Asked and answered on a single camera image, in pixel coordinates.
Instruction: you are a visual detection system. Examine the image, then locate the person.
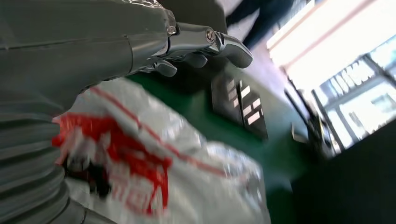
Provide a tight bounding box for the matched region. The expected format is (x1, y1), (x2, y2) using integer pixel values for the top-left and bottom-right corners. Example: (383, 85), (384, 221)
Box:
(225, 0), (295, 49)

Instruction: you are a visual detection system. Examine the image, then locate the white red printed plastic package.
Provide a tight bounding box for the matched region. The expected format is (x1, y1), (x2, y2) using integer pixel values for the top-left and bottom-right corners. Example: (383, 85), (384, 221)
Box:
(52, 77), (272, 224)

